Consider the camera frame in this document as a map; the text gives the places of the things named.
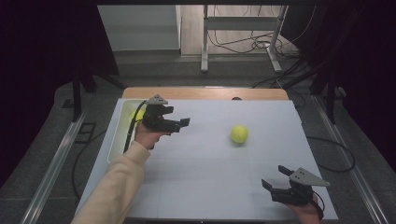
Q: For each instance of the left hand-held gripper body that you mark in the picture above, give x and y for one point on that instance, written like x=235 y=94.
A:
x=155 y=119

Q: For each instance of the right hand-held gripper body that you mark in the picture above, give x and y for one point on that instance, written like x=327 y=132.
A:
x=297 y=189

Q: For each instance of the yellow tennis ball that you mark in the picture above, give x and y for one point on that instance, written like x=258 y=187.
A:
x=139 y=115
x=239 y=134

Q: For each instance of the white plastic bin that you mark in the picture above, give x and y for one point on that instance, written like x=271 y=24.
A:
x=120 y=137

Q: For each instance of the person's left hand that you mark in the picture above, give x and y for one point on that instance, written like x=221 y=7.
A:
x=149 y=137

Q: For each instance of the person's right hand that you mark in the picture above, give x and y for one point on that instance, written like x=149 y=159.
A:
x=306 y=213

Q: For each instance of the white table cover sheet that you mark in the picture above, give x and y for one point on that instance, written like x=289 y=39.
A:
x=211 y=168

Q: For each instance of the black stand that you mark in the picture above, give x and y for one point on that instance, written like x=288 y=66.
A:
x=330 y=93
x=76 y=93

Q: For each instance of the white cabinet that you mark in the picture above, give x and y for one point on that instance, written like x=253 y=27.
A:
x=140 y=28

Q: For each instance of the white metal stand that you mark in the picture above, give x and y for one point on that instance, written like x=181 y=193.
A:
x=239 y=23

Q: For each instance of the dark curtain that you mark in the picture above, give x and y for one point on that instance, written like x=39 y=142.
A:
x=358 y=62
x=46 y=62

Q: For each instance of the metal floor rail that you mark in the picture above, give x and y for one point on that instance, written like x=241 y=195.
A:
x=53 y=171
x=348 y=161

